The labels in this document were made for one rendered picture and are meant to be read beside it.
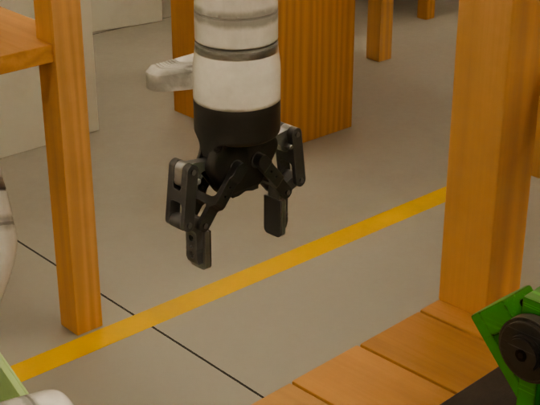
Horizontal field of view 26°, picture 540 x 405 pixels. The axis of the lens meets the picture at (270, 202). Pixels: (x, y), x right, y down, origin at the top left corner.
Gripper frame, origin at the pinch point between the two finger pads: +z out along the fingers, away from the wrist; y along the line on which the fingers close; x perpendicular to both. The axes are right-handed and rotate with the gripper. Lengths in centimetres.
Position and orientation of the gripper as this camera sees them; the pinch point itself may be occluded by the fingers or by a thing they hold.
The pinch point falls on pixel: (238, 243)
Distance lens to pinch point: 106.2
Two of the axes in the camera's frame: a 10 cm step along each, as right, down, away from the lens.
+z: 0.0, 9.1, 4.2
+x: -7.0, -3.0, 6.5
